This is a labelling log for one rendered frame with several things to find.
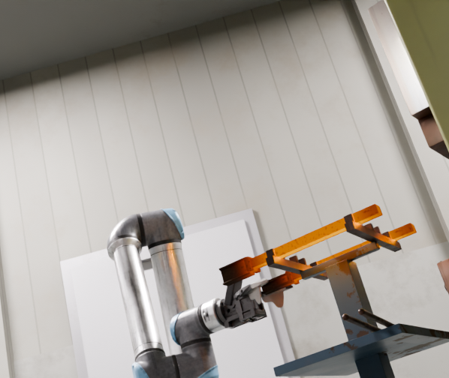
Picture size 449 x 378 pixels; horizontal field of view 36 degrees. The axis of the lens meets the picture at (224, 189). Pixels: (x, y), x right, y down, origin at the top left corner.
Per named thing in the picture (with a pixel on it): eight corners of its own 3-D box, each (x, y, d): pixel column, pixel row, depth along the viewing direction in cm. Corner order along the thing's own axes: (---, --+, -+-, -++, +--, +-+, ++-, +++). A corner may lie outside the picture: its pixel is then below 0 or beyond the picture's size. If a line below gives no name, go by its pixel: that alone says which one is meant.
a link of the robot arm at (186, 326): (189, 349, 205) (182, 316, 209) (223, 336, 200) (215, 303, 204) (170, 348, 197) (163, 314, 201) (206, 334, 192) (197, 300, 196)
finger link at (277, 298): (296, 304, 196) (264, 312, 194) (290, 285, 198) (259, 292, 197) (297, 301, 193) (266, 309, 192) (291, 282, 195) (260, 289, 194)
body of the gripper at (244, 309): (269, 316, 193) (234, 329, 198) (262, 286, 196) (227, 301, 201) (257, 313, 186) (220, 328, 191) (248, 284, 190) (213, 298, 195)
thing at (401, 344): (275, 376, 149) (272, 367, 150) (347, 375, 182) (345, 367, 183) (402, 332, 136) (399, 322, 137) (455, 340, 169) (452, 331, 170)
